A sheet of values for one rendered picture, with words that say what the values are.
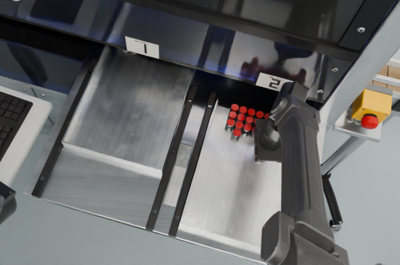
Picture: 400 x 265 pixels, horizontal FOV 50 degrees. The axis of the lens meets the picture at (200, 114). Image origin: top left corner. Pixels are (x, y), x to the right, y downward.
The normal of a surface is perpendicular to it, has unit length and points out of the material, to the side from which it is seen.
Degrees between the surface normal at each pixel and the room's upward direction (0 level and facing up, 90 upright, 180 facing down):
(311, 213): 38
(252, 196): 0
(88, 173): 0
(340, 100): 90
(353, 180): 0
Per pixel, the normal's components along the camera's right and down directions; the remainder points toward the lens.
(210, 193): 0.07, -0.43
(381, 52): -0.26, 0.87
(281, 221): 0.51, -0.70
